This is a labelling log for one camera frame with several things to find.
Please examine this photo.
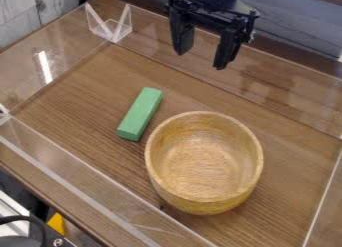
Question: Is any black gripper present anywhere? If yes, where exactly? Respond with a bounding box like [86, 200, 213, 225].
[169, 0, 260, 70]

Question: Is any green rectangular block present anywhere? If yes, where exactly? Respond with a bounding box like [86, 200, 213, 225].
[117, 87, 163, 141]

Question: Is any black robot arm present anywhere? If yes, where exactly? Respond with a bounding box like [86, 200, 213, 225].
[167, 0, 260, 70]

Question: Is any brown wooden bowl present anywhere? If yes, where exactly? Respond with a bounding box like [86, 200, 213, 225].
[145, 111, 265, 215]

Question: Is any yellow warning label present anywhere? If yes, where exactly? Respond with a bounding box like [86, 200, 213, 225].
[47, 213, 66, 235]

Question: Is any clear acrylic corner bracket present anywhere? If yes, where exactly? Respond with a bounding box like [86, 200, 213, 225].
[85, 4, 133, 43]

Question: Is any clear acrylic front wall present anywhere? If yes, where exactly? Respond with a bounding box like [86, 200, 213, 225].
[0, 115, 216, 247]

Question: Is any black cable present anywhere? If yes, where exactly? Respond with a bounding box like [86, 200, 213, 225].
[0, 214, 49, 247]

